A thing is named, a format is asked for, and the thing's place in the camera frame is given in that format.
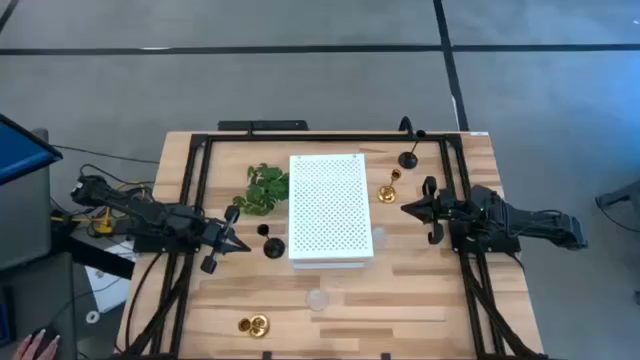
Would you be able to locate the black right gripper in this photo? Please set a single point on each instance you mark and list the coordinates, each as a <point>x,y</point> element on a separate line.
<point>449,207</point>

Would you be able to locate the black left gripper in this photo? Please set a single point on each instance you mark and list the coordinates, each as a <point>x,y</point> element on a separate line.
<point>214,235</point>

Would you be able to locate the black candlestick holder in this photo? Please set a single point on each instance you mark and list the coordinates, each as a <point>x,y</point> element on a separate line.
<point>408,160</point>
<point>274,248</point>

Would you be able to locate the clear glass candlestick holder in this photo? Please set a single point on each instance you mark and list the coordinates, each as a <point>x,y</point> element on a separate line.
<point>317,299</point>

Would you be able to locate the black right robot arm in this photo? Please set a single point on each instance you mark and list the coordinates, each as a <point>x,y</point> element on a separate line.
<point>515,220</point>

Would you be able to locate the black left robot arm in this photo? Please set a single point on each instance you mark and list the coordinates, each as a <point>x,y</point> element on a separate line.
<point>150,212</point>

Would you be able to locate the green potted plant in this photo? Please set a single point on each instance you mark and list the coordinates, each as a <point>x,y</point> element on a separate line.
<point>265,190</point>

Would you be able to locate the white perforated metal shelf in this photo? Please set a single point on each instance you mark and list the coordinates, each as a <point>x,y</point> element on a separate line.
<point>330,205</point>

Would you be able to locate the yellow clamp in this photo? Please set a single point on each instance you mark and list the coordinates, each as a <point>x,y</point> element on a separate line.
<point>105,225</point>

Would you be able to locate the white paper sheet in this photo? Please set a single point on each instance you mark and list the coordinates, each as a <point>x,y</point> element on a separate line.
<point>107,290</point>

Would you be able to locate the white tape roll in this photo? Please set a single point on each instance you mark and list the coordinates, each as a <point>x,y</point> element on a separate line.
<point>88,317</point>

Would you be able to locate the black chair base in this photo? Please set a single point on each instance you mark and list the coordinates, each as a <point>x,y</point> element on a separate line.
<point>620,197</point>

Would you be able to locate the grey cabinet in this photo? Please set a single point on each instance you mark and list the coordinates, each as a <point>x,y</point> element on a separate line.
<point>25,225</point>

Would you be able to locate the black computer mouse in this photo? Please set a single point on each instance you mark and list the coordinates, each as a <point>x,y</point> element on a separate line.
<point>45,337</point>

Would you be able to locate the blue screen monitor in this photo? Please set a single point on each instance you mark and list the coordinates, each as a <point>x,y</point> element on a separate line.
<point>22,150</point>

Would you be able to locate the person's hand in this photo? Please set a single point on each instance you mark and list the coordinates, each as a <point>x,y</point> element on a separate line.
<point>25,350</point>

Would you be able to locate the black bar mount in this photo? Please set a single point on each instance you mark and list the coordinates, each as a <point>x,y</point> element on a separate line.
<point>262,125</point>

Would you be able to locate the black aluminium table frame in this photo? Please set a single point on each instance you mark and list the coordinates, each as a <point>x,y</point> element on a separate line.
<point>325,137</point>

